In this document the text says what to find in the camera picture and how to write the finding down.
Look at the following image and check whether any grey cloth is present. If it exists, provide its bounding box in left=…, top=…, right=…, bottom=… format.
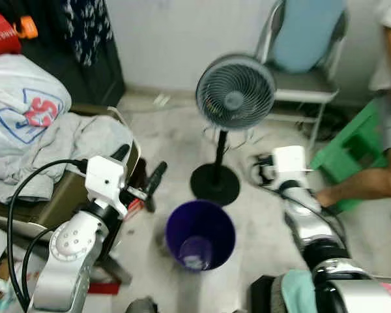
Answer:
left=0, top=112, right=135, bottom=203

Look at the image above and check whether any purple waste bin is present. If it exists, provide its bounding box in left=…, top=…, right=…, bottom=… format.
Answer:
left=165, top=199, right=237, bottom=272

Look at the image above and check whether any grey standing fan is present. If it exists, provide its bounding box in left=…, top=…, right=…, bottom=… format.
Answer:
left=190, top=53, right=277, bottom=207

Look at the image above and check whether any green plastic stool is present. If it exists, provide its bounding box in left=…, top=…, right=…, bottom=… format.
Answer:
left=311, top=98, right=389, bottom=213

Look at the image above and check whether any grey metal chair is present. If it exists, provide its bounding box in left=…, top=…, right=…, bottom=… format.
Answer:
left=254, top=0, right=350, bottom=151

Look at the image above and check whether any brown wooden chair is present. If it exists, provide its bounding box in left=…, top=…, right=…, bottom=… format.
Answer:
left=0, top=104, right=148, bottom=285

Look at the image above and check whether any grey left robot leg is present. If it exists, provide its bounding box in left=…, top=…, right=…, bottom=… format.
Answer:
left=127, top=297, right=158, bottom=313

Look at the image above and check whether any grey robot leg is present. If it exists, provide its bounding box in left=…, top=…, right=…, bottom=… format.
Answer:
left=127, top=297, right=158, bottom=313
left=250, top=277, right=287, bottom=313

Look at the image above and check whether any black cabinet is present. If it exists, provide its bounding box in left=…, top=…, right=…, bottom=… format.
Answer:
left=7, top=0, right=126, bottom=109

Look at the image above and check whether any white printed plastic bag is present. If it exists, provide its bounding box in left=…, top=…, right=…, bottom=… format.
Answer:
left=0, top=53, right=73, bottom=158

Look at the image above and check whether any grey right robot leg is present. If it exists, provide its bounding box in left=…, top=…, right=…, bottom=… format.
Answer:
left=250, top=277, right=287, bottom=313

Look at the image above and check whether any dark white-flowered hanging garment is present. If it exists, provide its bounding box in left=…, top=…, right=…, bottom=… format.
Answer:
left=64, top=0, right=115, bottom=67

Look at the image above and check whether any light blue chair cushion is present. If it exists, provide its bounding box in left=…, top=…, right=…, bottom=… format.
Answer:
left=270, top=0, right=347, bottom=73

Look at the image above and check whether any orange plastic item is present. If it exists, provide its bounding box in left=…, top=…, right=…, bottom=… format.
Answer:
left=16, top=14, right=39, bottom=40

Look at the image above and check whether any red bag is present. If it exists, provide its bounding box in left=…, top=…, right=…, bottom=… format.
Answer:
left=0, top=7, right=21, bottom=59

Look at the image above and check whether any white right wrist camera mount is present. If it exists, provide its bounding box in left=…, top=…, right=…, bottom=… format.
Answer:
left=272, top=145, right=312, bottom=190

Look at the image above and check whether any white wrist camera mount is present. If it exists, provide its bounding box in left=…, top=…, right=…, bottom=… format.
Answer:
left=272, top=145, right=312, bottom=190
left=85, top=155, right=130, bottom=220

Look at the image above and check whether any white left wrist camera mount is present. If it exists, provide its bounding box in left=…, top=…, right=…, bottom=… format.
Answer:
left=85, top=155, right=130, bottom=220

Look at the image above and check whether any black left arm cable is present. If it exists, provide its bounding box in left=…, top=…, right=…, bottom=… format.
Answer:
left=6, top=158, right=89, bottom=311

